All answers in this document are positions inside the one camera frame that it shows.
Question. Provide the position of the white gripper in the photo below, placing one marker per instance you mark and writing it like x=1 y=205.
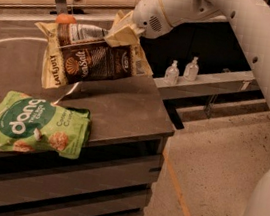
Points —
x=148 y=14

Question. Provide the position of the brown chip bag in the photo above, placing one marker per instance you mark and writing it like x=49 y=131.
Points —
x=78 y=52

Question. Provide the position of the green rice chip bag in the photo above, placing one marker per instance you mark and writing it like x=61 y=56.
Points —
x=30 y=124

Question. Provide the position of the left clear pump bottle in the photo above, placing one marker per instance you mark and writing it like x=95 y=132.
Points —
x=172 y=73

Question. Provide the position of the clear pump bottle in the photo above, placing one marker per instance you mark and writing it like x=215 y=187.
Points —
x=172 y=73
x=191 y=70

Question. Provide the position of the orange fruit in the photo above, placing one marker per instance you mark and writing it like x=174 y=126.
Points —
x=65 y=19

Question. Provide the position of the right clear pump bottle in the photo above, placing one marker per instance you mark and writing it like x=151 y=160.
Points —
x=191 y=70

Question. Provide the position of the grey metal shelf ledge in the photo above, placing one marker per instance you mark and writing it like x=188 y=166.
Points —
x=208 y=84

